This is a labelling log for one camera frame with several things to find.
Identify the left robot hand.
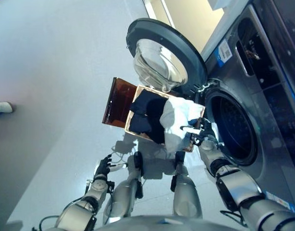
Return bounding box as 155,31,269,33
94,154,128,180

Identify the silver robot leg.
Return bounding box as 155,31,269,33
103,151,145,224
171,151,203,218

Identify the energy label sticker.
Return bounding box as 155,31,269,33
264,190,295,212

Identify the left silver robot leg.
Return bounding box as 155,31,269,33
103,151,145,224

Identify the grey robot torso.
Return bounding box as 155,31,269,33
94,215,246,231

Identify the round glass washer door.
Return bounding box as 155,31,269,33
126,18,208,93

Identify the amber translucent acrylic stool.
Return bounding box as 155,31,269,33
102,77,138,126

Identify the white floor cable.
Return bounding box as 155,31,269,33
111,141,135,167

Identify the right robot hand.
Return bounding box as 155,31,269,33
180,117,217,147

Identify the rectangular wicker laundry basket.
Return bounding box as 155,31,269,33
124,84,206,153

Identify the right silver robot leg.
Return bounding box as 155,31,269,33
171,151,203,218

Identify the blue and white sticker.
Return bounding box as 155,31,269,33
214,39,234,65

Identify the grey front-load washing machine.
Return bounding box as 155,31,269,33
195,3,295,215

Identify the white garment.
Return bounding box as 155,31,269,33
159,97,219,154

